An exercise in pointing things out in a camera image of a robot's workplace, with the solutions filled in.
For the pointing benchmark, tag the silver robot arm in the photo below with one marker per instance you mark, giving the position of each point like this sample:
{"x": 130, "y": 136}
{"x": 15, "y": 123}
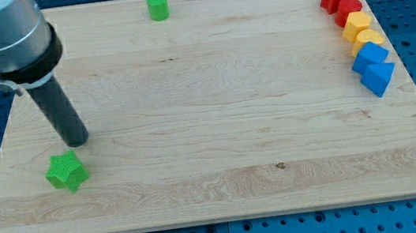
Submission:
{"x": 30, "y": 49}

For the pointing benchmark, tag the green cylinder block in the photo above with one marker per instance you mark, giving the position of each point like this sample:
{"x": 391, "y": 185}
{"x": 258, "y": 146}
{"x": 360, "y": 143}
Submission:
{"x": 158, "y": 9}

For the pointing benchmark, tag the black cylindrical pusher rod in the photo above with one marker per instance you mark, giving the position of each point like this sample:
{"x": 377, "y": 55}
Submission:
{"x": 56, "y": 107}

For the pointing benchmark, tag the yellow cube block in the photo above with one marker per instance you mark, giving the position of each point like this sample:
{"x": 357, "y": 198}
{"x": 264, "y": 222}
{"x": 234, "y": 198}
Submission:
{"x": 355, "y": 23}

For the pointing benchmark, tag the yellow cylinder block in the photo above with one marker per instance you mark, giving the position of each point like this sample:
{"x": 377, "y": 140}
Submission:
{"x": 364, "y": 37}

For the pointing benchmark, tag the green star block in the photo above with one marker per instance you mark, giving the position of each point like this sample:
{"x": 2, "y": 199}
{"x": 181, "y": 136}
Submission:
{"x": 66, "y": 171}

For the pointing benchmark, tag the red cylinder block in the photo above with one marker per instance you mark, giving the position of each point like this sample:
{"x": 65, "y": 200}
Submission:
{"x": 345, "y": 7}

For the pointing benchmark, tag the blue triangle block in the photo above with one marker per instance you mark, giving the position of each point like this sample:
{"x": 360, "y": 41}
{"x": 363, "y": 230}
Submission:
{"x": 377, "y": 77}

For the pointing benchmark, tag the blue cube block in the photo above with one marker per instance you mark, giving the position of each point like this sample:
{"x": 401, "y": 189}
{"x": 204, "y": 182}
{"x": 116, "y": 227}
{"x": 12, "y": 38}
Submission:
{"x": 369, "y": 54}

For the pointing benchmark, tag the wooden board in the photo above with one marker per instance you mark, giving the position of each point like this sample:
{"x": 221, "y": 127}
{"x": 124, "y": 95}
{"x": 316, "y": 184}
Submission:
{"x": 227, "y": 110}

